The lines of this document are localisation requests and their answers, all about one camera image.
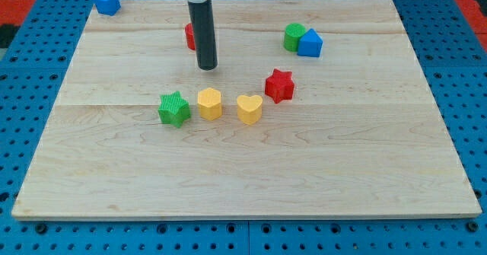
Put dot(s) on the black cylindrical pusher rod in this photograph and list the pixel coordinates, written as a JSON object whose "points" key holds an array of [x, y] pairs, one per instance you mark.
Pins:
{"points": [[201, 16]]}

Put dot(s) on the red cylinder block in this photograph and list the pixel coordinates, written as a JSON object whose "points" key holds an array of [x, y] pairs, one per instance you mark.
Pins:
{"points": [[190, 40]]}

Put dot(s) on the blue cube block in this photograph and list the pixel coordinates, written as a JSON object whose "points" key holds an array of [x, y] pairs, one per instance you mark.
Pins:
{"points": [[107, 7]]}

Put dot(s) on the yellow hexagon block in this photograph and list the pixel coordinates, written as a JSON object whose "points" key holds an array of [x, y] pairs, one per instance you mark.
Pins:
{"points": [[209, 104]]}

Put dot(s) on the green cylinder block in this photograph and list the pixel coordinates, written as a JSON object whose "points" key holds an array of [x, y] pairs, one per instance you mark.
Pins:
{"points": [[293, 33]]}

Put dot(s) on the green star block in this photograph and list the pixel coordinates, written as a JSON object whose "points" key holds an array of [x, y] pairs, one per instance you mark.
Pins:
{"points": [[173, 109]]}

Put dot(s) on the yellow heart block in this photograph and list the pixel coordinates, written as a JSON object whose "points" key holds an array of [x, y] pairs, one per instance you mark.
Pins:
{"points": [[249, 108]]}

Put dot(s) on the red star block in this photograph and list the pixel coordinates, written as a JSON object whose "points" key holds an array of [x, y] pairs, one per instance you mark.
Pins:
{"points": [[280, 86]]}

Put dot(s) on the blue triangular prism block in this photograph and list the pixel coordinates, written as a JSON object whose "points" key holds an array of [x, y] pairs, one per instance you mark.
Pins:
{"points": [[310, 44]]}

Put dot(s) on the wooden board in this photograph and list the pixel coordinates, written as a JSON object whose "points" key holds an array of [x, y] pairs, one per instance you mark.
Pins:
{"points": [[362, 137]]}

